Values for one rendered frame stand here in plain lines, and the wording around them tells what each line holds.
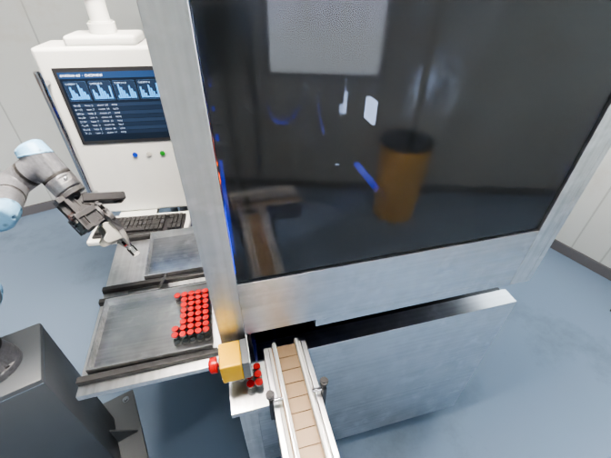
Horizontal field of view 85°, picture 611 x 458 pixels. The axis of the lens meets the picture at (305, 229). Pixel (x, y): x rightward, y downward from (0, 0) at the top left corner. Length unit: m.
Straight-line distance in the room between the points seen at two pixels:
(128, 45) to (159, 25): 1.06
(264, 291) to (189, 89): 0.48
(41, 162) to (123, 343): 0.56
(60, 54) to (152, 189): 0.63
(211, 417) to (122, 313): 0.89
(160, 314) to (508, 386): 1.84
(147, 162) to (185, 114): 1.19
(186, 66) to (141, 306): 0.91
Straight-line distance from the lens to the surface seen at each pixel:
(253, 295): 0.84
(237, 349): 0.92
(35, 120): 3.60
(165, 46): 0.57
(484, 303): 1.35
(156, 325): 1.22
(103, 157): 1.81
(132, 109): 1.67
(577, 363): 2.62
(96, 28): 1.67
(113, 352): 1.21
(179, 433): 2.01
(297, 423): 0.93
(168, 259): 1.43
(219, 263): 0.75
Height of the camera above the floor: 1.80
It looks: 38 degrees down
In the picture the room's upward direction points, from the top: 1 degrees clockwise
